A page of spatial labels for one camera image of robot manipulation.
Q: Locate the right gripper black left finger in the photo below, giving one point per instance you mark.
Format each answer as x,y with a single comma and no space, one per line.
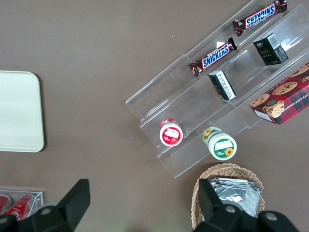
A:
72,207

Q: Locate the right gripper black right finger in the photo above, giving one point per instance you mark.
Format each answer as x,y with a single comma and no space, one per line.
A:
217,217

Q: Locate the light tan wicker basket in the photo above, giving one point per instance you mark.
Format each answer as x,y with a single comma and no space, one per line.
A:
200,212

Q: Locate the beige plastic tray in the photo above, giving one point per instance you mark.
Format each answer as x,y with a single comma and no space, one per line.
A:
19,111

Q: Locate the stack of foil containers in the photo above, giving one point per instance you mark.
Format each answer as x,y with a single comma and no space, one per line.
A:
241,195

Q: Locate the clear acrylic bottle rack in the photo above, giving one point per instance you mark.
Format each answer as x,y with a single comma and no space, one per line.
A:
36,200

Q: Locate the green lidded yogurt cup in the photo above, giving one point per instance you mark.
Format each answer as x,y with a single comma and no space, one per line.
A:
220,145

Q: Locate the red lidded yogurt cup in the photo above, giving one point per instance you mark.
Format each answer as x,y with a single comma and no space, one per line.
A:
171,134

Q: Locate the clear acrylic tiered shelf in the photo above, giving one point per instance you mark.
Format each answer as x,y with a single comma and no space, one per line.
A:
193,106

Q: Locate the small black carton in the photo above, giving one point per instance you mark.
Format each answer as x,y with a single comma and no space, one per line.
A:
223,84
270,49

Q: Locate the red plaid cookie box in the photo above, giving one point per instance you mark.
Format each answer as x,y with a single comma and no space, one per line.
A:
285,101

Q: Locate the Snickers chocolate bar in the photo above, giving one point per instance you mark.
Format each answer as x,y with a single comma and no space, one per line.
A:
259,17
213,58

